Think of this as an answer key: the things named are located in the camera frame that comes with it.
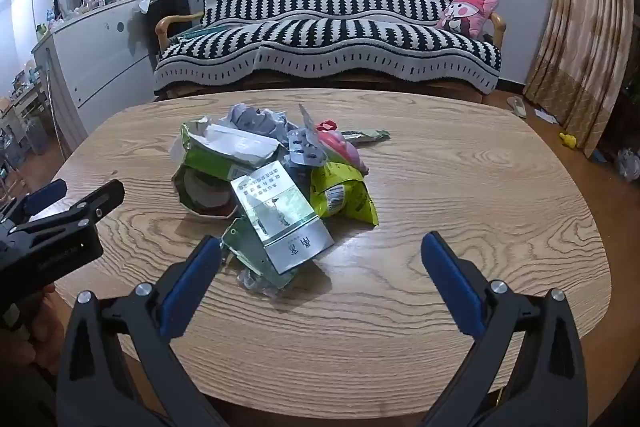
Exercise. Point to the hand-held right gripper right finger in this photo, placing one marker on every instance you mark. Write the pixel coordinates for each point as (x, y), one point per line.
(450, 279)

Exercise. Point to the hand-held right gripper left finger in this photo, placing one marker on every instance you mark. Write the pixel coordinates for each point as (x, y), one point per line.
(192, 279)

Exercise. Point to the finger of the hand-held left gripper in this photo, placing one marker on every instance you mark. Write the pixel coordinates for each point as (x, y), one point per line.
(95, 204)
(47, 196)

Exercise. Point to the dark green packet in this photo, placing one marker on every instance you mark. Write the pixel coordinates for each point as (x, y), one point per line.
(245, 252)

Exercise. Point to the clear plastic wrapper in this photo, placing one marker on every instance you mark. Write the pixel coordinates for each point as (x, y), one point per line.
(260, 282)

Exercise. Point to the silver green carton box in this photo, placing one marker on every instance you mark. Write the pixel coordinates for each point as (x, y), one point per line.
(280, 217)

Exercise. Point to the torn green snack packet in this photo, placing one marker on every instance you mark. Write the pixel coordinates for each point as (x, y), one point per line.
(210, 159)

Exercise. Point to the yellow green snack packet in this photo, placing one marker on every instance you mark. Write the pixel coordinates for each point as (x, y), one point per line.
(340, 192)

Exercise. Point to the thin green wrapper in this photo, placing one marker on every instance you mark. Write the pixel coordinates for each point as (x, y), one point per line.
(367, 136)

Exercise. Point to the grey plastic bag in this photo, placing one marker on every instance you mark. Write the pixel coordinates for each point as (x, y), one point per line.
(250, 119)

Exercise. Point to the silver pill blister pack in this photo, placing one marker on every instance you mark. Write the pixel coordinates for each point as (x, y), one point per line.
(302, 147)

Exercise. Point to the small red wrapper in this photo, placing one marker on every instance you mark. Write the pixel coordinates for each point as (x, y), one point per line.
(326, 125)

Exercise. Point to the person's left hand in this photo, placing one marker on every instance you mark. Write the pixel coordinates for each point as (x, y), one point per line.
(47, 332)

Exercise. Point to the cluttered side shelf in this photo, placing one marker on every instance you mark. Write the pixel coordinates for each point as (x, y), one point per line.
(25, 107)

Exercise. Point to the white cabinet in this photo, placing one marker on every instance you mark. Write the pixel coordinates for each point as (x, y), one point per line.
(95, 57)

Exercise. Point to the small yellow toy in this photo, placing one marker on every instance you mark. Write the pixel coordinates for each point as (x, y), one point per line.
(568, 140)

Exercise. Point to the pale slipper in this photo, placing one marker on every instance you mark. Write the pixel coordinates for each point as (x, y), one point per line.
(517, 107)

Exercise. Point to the white paper sheet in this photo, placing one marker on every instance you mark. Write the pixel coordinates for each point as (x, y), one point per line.
(546, 116)

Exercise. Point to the wooden sofa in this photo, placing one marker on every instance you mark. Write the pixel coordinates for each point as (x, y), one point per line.
(172, 21)

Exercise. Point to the black speaker box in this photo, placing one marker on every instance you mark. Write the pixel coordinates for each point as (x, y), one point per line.
(170, 7)

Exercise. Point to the grey stuffed toy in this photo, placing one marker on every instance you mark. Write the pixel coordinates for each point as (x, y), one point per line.
(627, 163)

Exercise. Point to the pink cartoon cushion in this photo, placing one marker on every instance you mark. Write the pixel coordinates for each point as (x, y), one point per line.
(465, 17)

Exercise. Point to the beige patterned curtain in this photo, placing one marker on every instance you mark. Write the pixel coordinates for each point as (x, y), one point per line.
(580, 32)

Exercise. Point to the black white striped sofa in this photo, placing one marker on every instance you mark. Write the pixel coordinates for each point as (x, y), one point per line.
(325, 22)

